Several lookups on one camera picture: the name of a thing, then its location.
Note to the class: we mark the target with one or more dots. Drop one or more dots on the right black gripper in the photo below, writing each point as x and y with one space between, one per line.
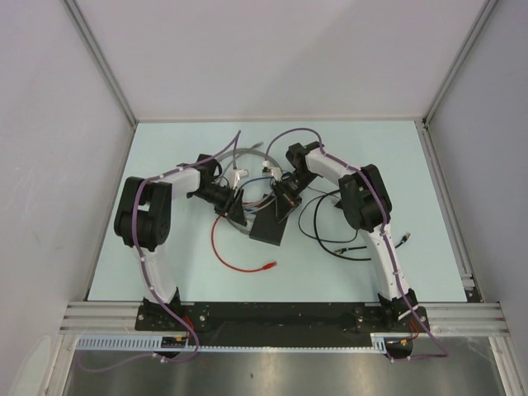
286 203

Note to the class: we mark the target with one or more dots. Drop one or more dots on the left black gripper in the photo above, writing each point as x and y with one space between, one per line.
233 210

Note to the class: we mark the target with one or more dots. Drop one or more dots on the black network switch box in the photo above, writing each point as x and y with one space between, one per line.
264 228

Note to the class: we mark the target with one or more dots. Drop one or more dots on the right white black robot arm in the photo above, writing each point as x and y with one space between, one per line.
366 206

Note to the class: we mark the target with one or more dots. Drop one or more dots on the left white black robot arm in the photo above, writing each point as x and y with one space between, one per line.
144 214

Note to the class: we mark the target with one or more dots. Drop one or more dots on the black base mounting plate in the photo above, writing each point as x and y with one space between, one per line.
276 324

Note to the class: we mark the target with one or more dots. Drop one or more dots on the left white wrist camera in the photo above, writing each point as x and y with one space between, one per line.
237 175

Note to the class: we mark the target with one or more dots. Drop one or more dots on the white slotted cable duct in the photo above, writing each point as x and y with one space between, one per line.
374 344

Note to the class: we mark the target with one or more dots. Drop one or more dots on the aluminium rail frame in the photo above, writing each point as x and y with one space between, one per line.
321 259

